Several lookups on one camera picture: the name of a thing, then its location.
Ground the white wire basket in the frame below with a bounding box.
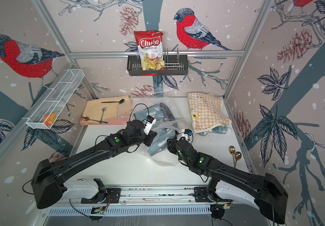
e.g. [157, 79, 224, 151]
[26, 69, 85, 130]

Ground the beige wooden cutting board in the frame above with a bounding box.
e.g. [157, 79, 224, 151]
[82, 95, 132, 122]

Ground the gold spoon pair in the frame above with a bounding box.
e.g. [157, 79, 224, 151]
[229, 146, 236, 167]

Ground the teal bear print blanket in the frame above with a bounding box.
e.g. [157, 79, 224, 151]
[198, 125, 232, 137]

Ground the dark grey wall rack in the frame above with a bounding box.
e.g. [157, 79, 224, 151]
[127, 50, 188, 76]

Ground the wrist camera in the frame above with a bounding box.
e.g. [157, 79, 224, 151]
[177, 129, 193, 143]
[144, 115, 156, 135]

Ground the left circuit board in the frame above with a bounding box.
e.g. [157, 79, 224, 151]
[91, 206, 108, 215]

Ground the clear plastic vacuum bag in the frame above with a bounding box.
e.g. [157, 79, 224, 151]
[132, 95, 189, 167]

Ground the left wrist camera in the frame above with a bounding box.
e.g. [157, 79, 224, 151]
[144, 115, 156, 135]

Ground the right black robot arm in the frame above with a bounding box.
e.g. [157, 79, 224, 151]
[167, 137, 288, 225]

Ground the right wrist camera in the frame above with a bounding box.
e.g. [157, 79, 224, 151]
[177, 129, 193, 143]

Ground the pink tray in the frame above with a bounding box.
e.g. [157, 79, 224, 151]
[80, 98, 133, 126]

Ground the light blue bear blanket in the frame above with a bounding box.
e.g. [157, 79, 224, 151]
[133, 103, 182, 156]

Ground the orange checkered blanket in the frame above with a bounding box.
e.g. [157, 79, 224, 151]
[187, 92, 232, 133]

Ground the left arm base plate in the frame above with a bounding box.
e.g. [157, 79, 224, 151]
[81, 188, 122, 204]

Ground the small silver spoon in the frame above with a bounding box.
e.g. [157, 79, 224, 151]
[99, 107, 107, 124]

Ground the right circuit board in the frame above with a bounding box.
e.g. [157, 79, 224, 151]
[210, 203, 234, 212]

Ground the black spoon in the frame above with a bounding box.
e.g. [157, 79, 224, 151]
[101, 99, 125, 104]

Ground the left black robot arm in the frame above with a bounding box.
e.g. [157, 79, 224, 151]
[31, 120, 157, 209]

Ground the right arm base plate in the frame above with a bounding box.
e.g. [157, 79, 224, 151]
[193, 186, 217, 202]

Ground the red Chuba chips bag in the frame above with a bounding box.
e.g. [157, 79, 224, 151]
[134, 30, 165, 71]

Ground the circuit board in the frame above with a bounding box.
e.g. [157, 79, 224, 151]
[210, 203, 234, 212]
[91, 206, 108, 215]

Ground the orange item in basket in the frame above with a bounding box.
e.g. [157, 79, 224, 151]
[42, 113, 57, 127]

